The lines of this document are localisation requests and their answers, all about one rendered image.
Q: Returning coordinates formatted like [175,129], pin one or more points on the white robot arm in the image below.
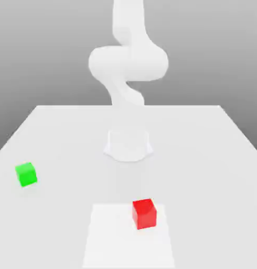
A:
[128,63]

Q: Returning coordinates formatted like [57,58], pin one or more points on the small red cube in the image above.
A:
[144,214]

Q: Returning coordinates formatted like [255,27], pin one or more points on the small green cube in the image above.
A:
[26,174]

